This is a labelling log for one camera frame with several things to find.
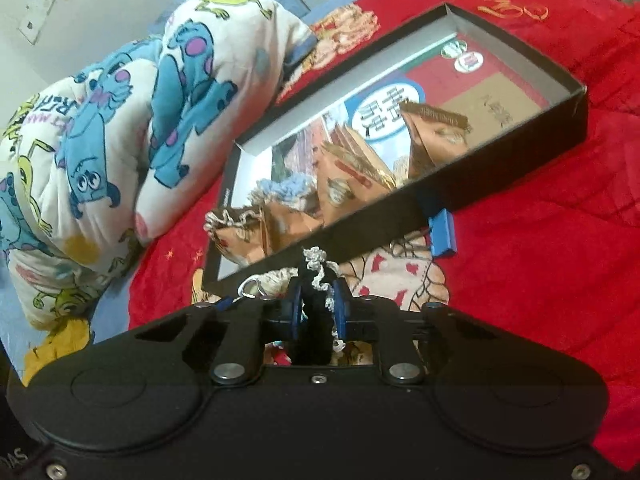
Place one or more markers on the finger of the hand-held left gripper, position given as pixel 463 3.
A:
pixel 444 232

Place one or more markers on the brown triangular snack packet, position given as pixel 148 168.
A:
pixel 435 135
pixel 350 180
pixel 240 242

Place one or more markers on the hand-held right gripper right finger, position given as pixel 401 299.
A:
pixel 341 310

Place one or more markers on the red printed blanket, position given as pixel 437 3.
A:
pixel 550 210

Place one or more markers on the blue crochet piece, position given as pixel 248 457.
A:
pixel 290 191

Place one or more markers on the white crochet piece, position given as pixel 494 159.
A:
pixel 227 220

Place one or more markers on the cartoon monster printed blanket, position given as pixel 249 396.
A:
pixel 125 135

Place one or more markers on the white wall socket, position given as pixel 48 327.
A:
pixel 36 17

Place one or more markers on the illustrated book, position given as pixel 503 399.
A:
pixel 500 90

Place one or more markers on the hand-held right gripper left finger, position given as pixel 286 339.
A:
pixel 295 310

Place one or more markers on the black shallow cardboard box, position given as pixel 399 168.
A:
pixel 475 175

